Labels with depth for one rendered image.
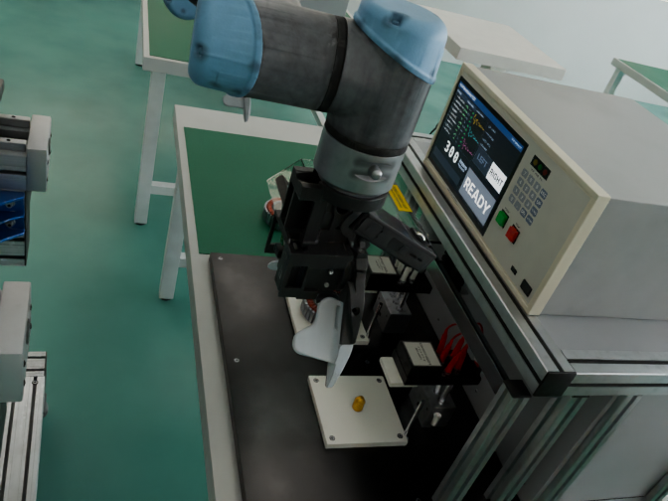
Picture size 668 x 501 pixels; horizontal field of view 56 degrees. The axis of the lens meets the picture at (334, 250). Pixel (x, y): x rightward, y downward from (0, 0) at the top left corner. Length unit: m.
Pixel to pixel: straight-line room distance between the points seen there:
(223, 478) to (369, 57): 0.73
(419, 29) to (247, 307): 0.89
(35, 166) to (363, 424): 0.75
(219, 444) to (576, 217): 0.65
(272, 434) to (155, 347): 1.22
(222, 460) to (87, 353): 1.22
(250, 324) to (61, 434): 0.91
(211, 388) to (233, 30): 0.79
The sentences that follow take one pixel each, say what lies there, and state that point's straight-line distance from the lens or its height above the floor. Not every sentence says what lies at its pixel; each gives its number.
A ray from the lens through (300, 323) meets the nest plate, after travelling 1.27.
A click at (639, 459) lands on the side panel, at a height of 0.89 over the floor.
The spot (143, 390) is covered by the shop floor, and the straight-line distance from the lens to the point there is 2.13.
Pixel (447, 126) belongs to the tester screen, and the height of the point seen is 1.21.
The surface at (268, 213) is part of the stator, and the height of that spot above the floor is 0.78.
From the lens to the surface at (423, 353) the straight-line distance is 1.10.
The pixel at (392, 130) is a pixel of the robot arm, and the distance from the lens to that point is 0.52.
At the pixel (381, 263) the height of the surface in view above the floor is 0.92.
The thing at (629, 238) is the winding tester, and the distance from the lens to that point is 0.94.
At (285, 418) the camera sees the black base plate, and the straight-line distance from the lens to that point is 1.12.
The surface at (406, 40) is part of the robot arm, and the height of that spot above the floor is 1.49.
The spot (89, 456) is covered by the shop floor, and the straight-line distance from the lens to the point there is 1.98.
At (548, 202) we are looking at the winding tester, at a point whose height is 1.26.
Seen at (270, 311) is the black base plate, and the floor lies 0.77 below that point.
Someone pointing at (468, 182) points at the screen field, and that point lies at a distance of 1.10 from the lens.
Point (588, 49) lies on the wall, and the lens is 7.08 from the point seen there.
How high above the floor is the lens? 1.61
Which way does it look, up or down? 34 degrees down
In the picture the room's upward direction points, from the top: 19 degrees clockwise
